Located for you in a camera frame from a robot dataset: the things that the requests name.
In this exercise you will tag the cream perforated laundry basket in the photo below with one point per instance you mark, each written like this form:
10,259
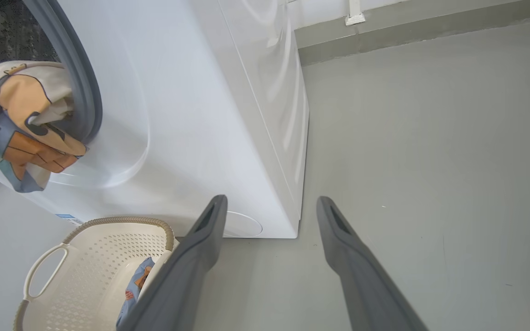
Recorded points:
90,276

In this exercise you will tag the blue cartoon print garment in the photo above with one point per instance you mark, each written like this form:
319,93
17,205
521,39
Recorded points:
134,285

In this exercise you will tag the white front-load washing machine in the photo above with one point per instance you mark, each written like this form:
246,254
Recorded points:
191,115

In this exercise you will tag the perforated steel washer drum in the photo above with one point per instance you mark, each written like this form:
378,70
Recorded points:
7,32

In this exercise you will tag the white wall pipe with bracket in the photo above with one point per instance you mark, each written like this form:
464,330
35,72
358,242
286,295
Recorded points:
354,14

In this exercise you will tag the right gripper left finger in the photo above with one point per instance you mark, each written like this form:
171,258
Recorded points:
182,285

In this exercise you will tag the blue cream cartoon garment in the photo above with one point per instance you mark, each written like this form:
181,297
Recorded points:
21,101

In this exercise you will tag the grey rubber door gasket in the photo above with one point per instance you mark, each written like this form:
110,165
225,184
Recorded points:
83,78

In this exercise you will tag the round drain filter cover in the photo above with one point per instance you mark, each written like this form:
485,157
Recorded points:
244,225

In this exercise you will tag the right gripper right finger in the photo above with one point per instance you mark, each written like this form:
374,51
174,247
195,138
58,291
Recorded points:
366,294

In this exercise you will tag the blue energy label sticker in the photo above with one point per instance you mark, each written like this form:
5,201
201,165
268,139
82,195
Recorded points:
67,218

